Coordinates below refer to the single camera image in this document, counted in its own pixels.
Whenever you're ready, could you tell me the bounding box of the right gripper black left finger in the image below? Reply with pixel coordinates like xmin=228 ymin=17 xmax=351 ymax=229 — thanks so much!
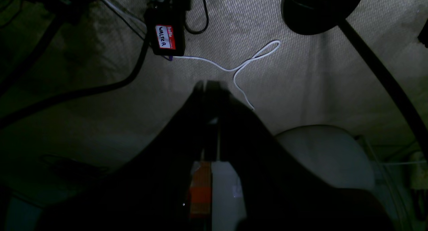
xmin=40 ymin=81 xmax=204 ymax=231

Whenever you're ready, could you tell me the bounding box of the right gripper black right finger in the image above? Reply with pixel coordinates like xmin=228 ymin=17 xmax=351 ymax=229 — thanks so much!
xmin=205 ymin=81 xmax=395 ymax=231

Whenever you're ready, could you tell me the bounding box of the black box with name tag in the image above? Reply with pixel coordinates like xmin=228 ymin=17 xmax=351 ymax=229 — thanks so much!
xmin=144 ymin=5 xmax=186 ymax=57

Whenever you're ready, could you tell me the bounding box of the black round stand base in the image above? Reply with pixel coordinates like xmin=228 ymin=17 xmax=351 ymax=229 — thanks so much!
xmin=281 ymin=0 xmax=361 ymax=35

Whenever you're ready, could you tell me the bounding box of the white thin cable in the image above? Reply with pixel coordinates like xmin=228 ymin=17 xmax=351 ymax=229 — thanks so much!
xmin=172 ymin=40 xmax=281 ymax=110

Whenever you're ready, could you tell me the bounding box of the thick black cable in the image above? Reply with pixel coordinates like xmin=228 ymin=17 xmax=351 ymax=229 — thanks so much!
xmin=0 ymin=34 xmax=151 ymax=128

